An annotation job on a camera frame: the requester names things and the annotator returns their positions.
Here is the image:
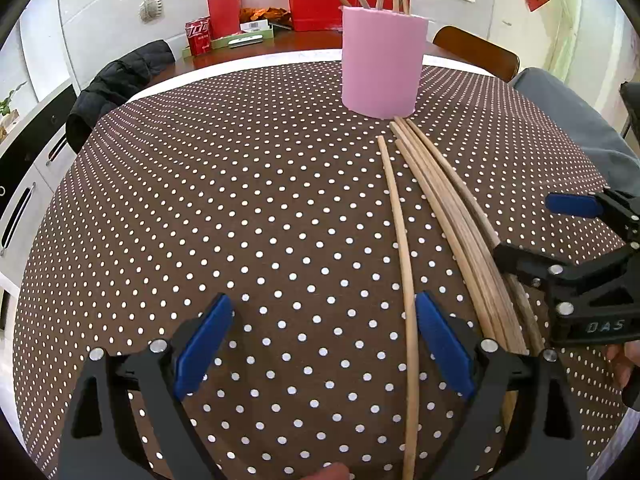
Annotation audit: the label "pile of wooden chopsticks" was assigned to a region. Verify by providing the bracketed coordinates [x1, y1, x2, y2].
[389, 116, 547, 431]

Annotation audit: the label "person's right hand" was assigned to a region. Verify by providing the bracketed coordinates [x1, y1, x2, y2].
[605, 341, 640, 391]

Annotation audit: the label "person's left hand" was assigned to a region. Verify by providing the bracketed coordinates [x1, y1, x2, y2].
[300, 461, 353, 480]

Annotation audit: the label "black jacket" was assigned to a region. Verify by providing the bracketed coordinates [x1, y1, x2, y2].
[66, 39, 176, 153]

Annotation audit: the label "light single chopstick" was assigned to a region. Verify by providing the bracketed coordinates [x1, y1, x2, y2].
[376, 136, 421, 480]

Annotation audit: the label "orange snack packets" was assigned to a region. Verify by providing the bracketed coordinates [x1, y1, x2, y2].
[239, 5, 292, 26]

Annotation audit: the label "brown polka dot tablecloth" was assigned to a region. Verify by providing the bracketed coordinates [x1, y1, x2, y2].
[12, 57, 633, 480]

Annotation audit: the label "red cola can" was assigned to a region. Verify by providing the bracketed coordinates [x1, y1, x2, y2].
[185, 16, 213, 56]

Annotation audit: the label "small potted plant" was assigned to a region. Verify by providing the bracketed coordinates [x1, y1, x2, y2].
[0, 81, 27, 131]

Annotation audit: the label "white door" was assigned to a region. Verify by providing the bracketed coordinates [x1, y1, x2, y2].
[492, 0, 566, 78]

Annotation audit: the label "white and black sideboard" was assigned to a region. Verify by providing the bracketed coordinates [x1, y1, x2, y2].
[0, 77, 83, 311]

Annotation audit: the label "grey garment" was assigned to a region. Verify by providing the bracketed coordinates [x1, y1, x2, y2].
[510, 66, 640, 196]

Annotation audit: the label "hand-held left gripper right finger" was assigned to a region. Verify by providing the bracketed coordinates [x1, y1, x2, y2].
[414, 290, 591, 480]

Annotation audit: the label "green curtain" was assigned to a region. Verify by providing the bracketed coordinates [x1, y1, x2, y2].
[550, 0, 587, 81]

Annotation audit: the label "pink cup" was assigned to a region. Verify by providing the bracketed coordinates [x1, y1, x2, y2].
[341, 5, 430, 120]

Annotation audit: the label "white table cloth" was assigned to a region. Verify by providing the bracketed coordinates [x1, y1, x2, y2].
[125, 47, 496, 106]

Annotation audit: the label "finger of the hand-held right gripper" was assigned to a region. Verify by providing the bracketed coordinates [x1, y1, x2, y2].
[492, 241, 640, 319]
[545, 187, 640, 247]

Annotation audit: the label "wooden chair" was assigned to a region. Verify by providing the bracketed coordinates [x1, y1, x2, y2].
[432, 26, 521, 83]

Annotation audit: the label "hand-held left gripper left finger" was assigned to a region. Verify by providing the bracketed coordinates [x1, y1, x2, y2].
[57, 292, 236, 480]

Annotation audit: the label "green tray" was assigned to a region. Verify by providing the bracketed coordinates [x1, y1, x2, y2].
[212, 24, 275, 51]

